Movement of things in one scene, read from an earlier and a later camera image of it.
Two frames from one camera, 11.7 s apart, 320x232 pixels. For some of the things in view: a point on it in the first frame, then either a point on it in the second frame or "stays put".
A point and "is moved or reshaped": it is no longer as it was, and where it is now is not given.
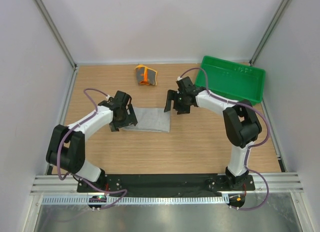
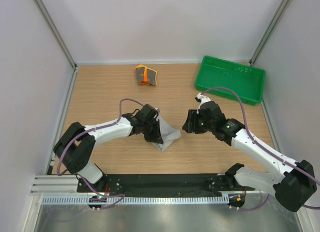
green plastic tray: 232,80 stays put
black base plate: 162,183 stays put
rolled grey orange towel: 146,75 stays put
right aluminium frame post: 272,27 stays put
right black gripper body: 186,107 to 201,125
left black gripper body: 117,123 to 151,130
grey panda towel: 151,119 is moved or reshaped
